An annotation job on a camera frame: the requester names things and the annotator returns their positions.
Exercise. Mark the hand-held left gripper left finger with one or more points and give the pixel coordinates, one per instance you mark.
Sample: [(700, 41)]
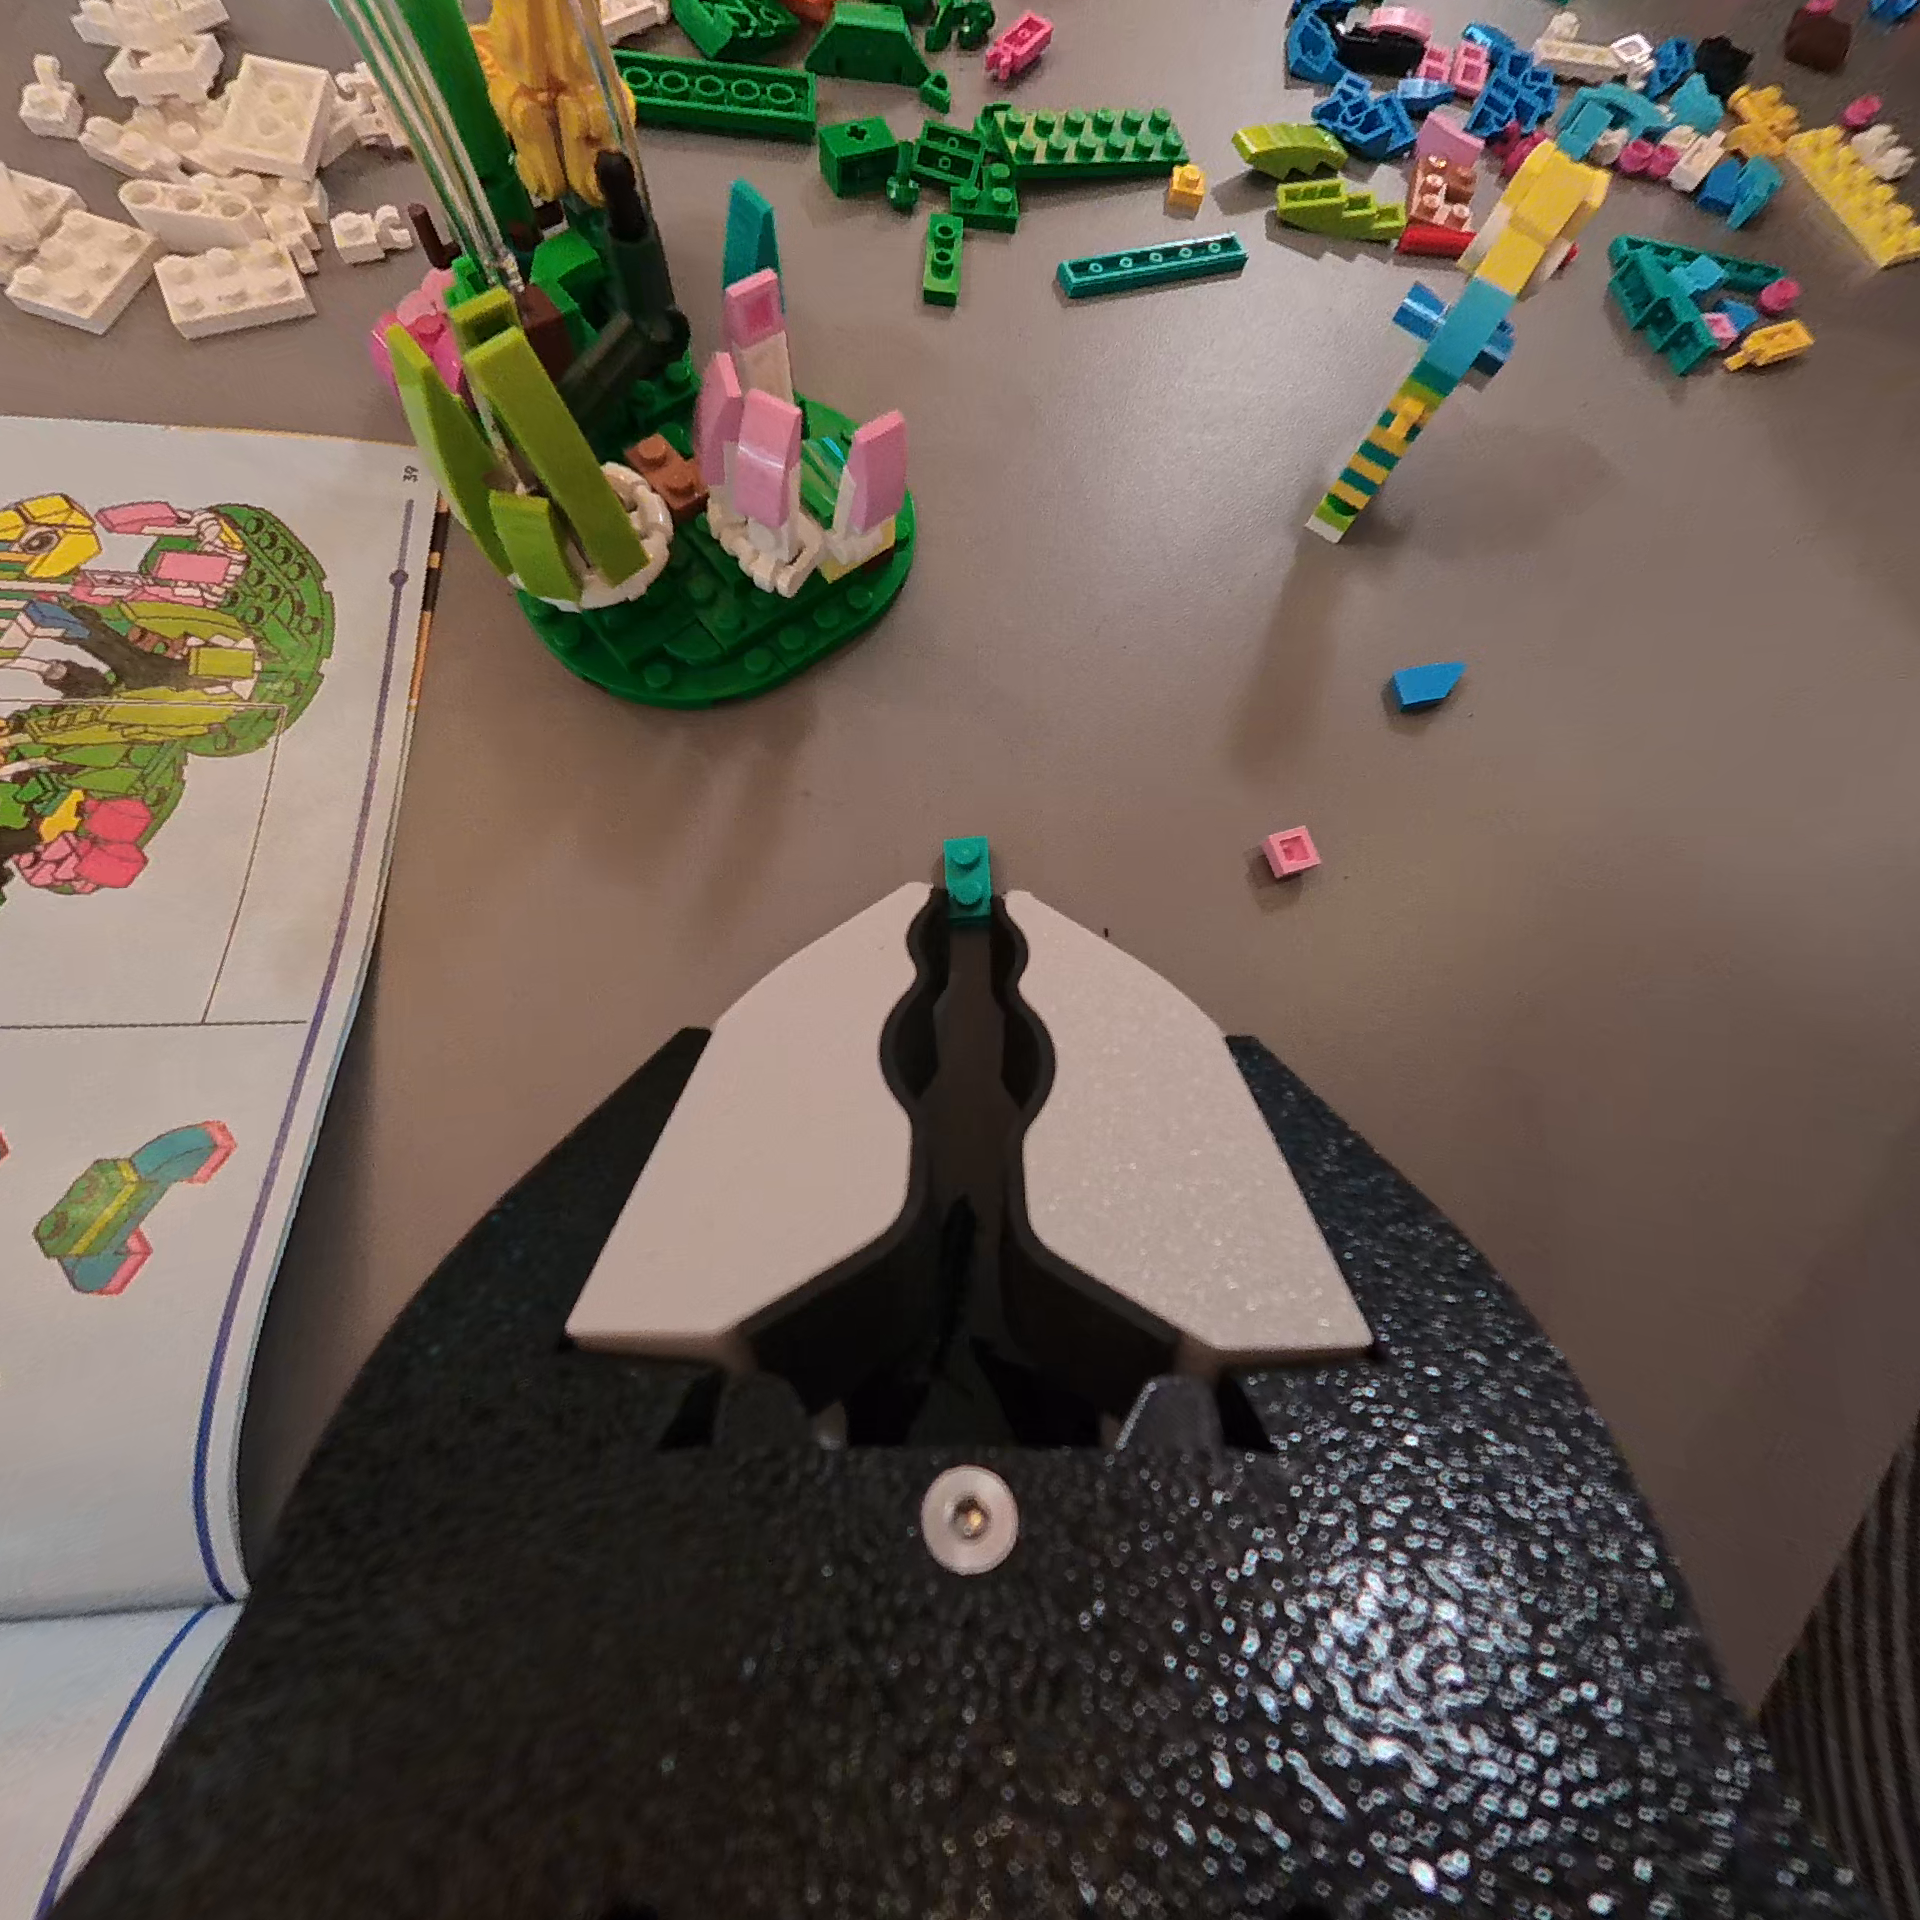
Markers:
[(765, 1174)]

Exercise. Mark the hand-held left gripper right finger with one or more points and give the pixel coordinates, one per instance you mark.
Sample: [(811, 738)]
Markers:
[(1188, 1174)]

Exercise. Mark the teal two-stud brick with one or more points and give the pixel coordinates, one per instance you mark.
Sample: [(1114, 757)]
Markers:
[(969, 878)]

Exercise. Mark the small pink square tile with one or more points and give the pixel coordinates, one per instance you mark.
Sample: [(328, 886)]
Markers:
[(1297, 855)]

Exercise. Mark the blue slope brick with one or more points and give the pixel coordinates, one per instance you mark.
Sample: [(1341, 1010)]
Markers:
[(1423, 689)]

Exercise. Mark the green brick flower model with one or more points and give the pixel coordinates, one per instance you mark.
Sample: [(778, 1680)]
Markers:
[(663, 605)]

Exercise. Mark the brick instruction booklet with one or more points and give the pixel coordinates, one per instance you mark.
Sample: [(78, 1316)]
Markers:
[(149, 1353)]

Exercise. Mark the person's striped trousers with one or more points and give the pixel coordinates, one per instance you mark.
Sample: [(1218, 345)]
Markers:
[(1855, 1731)]

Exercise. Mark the striped yellow blue brick model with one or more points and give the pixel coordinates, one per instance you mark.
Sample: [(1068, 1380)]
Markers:
[(1463, 318)]

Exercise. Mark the long dark teal plate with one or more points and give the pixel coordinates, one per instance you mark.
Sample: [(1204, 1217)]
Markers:
[(1147, 268)]

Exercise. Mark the lime stepped brick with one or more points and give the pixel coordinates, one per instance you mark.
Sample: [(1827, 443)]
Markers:
[(1341, 214)]

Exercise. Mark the lime curved brick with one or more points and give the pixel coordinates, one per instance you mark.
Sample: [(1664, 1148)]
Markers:
[(1288, 146)]

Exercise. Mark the pile of green bricks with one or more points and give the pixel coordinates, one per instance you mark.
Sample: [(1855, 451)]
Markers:
[(1046, 137)]

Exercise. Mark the pile of white bricks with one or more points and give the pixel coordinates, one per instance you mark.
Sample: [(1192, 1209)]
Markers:
[(201, 195)]

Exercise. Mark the pile of mixed coloured bricks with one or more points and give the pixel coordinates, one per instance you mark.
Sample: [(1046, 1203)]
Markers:
[(1631, 105)]

